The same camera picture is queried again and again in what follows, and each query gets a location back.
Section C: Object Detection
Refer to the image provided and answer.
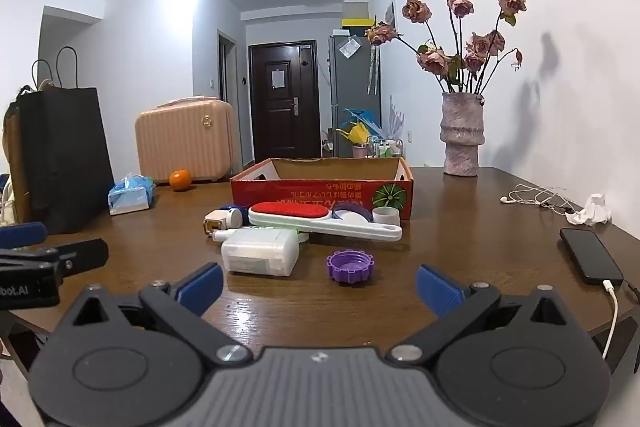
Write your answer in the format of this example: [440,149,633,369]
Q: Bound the black paper bag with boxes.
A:
[5,47,116,235]

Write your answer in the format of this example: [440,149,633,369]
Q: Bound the white charging cable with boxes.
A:
[601,279,622,360]

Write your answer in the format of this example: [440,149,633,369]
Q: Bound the dark brown door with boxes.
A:
[248,40,322,164]

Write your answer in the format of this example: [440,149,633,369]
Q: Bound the white cup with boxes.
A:
[372,206,402,228]

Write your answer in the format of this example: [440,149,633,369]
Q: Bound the crumpled white tissue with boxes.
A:
[566,193,612,226]

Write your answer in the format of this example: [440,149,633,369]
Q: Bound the grey refrigerator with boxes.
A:
[327,32,382,158]

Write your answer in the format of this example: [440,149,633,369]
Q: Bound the dried rose bouquet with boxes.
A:
[365,0,527,95]

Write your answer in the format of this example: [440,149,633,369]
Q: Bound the blue rimmed lid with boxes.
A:
[332,203,373,224]

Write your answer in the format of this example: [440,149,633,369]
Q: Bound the cluster of toiletry bottles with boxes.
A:
[370,137,403,158]

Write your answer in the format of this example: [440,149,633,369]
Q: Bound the red cardboard box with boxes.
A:
[230,157,415,222]

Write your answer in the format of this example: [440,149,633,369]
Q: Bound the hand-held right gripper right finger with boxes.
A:
[387,263,576,365]

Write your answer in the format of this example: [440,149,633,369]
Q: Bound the white red lint brush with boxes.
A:
[248,202,403,243]

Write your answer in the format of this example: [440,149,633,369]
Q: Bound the pink ribbed suitcase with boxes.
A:
[134,95,236,184]

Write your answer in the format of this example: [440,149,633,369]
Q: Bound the orange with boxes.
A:
[169,169,193,192]

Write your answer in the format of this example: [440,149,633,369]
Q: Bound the white spray bottle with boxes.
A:
[212,229,251,244]

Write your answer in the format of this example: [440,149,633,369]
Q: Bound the black flat remote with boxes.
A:
[559,228,625,286]

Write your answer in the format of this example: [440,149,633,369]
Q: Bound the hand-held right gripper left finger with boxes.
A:
[62,263,253,367]

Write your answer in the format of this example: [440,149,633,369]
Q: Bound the brown paper bag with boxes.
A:
[2,79,32,225]

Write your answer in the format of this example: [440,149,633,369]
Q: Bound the blue tissue pack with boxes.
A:
[108,173,156,216]

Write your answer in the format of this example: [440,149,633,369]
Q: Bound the white packet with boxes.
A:
[221,228,300,277]

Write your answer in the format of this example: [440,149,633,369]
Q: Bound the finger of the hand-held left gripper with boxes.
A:
[0,222,48,250]
[0,239,109,285]

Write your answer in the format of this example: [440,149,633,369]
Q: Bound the pink stone vase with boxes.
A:
[440,92,486,177]

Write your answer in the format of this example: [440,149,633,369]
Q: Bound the blue yellow bundle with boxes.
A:
[335,107,383,145]

